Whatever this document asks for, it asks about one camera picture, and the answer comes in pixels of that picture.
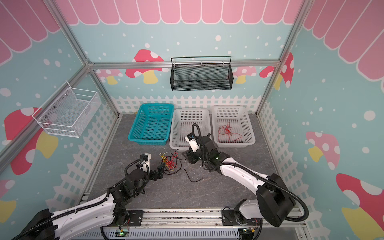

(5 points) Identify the black cable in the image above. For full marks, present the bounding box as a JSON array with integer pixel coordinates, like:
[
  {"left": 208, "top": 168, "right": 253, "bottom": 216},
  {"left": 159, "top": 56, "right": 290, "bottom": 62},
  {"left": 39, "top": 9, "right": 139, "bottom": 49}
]
[{"left": 163, "top": 149, "right": 204, "bottom": 183}]

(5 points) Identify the red cable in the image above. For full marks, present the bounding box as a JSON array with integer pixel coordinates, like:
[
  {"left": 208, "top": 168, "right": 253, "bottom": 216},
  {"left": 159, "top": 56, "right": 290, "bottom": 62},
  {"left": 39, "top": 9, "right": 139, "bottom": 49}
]
[
  {"left": 164, "top": 151, "right": 180, "bottom": 172},
  {"left": 217, "top": 122, "right": 243, "bottom": 144}
]

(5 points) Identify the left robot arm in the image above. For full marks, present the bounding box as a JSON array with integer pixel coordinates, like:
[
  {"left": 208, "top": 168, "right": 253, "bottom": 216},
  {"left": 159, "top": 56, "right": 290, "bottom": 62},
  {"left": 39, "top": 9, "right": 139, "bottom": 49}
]
[{"left": 14, "top": 155, "right": 166, "bottom": 240}]

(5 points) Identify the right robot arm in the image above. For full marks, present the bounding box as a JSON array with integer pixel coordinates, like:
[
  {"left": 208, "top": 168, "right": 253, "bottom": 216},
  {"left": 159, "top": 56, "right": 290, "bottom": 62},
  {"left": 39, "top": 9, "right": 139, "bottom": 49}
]
[{"left": 185, "top": 123, "right": 310, "bottom": 227}]

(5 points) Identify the middle white plastic basket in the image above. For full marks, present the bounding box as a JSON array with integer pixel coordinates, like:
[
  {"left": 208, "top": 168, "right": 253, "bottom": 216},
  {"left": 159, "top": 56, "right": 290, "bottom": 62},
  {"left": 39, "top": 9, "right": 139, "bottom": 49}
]
[{"left": 170, "top": 108, "right": 211, "bottom": 151}]

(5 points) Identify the white plastic basket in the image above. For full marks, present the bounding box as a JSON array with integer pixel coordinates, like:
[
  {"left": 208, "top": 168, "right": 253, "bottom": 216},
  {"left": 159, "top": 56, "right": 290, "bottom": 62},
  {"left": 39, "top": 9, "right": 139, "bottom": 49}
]
[
  {"left": 170, "top": 108, "right": 211, "bottom": 151},
  {"left": 211, "top": 106, "right": 256, "bottom": 148}
]

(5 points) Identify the teal plastic basket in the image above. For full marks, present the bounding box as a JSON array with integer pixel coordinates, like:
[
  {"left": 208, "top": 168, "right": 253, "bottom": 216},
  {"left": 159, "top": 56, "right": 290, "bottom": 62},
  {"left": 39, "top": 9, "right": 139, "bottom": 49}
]
[{"left": 128, "top": 103, "right": 175, "bottom": 146}]

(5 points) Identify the right white plastic basket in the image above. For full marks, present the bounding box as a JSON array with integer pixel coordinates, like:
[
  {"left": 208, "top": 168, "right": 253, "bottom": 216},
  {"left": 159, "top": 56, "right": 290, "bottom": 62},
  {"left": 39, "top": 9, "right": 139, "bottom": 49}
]
[{"left": 211, "top": 106, "right": 256, "bottom": 148}]

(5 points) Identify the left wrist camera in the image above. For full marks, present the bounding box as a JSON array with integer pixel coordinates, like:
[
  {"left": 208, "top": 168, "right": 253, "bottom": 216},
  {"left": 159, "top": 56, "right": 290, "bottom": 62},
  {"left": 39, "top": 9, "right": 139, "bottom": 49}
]
[{"left": 139, "top": 153, "right": 151, "bottom": 174}]

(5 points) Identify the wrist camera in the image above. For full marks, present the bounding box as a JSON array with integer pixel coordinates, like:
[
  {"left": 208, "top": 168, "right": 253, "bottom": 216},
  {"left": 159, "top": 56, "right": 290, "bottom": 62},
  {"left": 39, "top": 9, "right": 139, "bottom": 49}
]
[
  {"left": 185, "top": 133, "right": 200, "bottom": 153},
  {"left": 139, "top": 153, "right": 151, "bottom": 174}
]

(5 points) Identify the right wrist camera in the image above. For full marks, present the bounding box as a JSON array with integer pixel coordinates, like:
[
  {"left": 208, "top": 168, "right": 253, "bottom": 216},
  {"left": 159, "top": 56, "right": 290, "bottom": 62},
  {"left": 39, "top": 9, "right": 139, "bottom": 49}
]
[{"left": 185, "top": 133, "right": 200, "bottom": 153}]

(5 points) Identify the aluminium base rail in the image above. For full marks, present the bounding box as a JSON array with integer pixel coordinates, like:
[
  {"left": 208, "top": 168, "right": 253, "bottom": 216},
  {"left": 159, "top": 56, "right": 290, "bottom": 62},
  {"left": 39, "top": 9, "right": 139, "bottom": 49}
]
[{"left": 71, "top": 208, "right": 309, "bottom": 240}]

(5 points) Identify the black wire mesh wall basket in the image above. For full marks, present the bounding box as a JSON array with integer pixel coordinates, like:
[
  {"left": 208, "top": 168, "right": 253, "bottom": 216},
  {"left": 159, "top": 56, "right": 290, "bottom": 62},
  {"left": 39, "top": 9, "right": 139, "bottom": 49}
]
[{"left": 170, "top": 56, "right": 234, "bottom": 91}]

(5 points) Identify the white wire mesh wall basket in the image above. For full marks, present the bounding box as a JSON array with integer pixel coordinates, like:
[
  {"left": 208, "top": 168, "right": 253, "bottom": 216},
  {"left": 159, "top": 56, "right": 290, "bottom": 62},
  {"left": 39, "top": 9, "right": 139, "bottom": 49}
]
[{"left": 32, "top": 82, "right": 102, "bottom": 138}]

